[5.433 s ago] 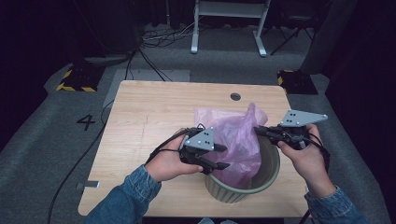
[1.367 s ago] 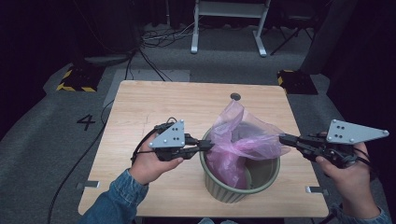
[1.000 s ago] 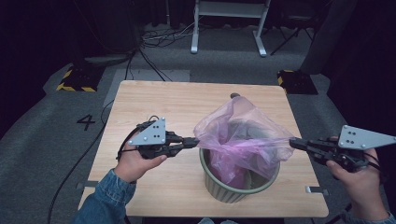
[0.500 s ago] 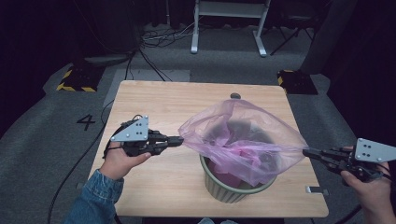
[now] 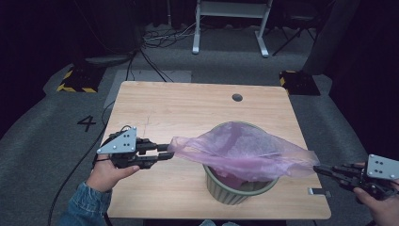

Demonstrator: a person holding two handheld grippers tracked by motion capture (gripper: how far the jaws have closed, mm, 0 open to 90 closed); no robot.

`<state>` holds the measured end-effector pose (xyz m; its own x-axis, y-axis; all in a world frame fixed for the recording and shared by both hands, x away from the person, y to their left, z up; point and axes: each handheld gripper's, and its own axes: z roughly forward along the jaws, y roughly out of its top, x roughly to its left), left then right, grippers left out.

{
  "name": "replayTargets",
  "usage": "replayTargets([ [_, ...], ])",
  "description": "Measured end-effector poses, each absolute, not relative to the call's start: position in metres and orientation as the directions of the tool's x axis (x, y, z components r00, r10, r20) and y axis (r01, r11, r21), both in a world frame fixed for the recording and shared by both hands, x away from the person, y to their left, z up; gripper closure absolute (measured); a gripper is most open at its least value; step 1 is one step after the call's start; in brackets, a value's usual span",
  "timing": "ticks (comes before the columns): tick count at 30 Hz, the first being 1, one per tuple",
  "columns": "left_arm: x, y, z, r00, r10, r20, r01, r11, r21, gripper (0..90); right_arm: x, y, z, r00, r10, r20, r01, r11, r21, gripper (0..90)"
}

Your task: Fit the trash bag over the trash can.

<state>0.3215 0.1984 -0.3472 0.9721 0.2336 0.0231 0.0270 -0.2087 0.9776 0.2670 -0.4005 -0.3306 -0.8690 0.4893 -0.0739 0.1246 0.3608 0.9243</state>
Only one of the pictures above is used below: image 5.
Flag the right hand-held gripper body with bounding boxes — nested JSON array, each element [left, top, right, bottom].
[[344, 153, 399, 202]]

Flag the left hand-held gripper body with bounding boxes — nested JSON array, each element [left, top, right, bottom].
[[96, 125, 158, 170]]

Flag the green plastic bin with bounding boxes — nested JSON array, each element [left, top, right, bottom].
[[202, 121, 280, 206]]

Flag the pink plastic bag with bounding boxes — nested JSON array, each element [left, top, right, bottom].
[[168, 121, 321, 184]]

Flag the person's right hand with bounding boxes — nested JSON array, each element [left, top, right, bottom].
[[353, 186, 399, 226]]

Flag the person's left hand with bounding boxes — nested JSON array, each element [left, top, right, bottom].
[[86, 154, 141, 193]]

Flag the person's legs in jeans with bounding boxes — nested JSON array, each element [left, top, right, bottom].
[[198, 218, 242, 226]]

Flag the dark stand with flat foot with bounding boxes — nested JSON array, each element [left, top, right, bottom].
[[71, 0, 144, 69]]

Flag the dark grey leaning column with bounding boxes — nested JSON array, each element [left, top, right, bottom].
[[301, 0, 362, 76]]

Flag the black tripod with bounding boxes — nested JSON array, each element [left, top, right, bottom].
[[272, 15, 318, 57]]

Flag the grey metal table bracket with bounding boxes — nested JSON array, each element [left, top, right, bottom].
[[307, 186, 332, 199]]

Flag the long black floor cable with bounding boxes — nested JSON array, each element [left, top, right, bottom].
[[46, 100, 116, 226]]

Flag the tangle of floor cables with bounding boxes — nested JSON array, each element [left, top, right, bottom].
[[125, 22, 201, 83]]

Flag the white metal stand frame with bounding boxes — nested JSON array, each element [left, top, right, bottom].
[[191, 0, 274, 58]]

